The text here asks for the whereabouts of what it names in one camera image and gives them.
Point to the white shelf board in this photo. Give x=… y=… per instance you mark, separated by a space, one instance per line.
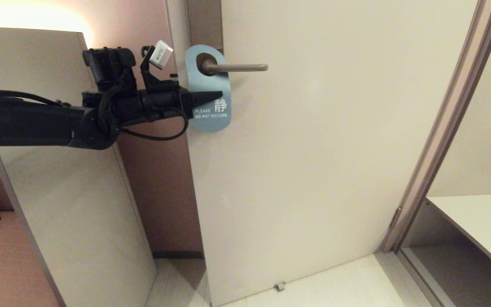
x=484 y=226

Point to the black left camera bracket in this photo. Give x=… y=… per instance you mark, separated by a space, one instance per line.
x=154 y=81

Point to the dark baseboard strip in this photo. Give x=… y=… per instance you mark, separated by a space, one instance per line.
x=177 y=255

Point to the cream door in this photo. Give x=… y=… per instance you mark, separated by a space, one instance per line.
x=313 y=170

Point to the brown metal lock plate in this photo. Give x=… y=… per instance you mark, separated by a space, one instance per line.
x=205 y=21

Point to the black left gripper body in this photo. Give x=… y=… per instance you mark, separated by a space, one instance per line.
x=164 y=104

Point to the blue do-not-disturb door hanger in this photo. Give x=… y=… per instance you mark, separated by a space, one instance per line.
x=211 y=123

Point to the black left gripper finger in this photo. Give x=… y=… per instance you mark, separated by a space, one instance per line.
x=200 y=97

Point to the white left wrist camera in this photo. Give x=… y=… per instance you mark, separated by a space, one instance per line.
x=160 y=54

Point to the small metal door stop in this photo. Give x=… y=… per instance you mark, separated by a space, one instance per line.
x=279 y=286

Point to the beige partition panel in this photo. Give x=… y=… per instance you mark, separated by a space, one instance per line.
x=79 y=213

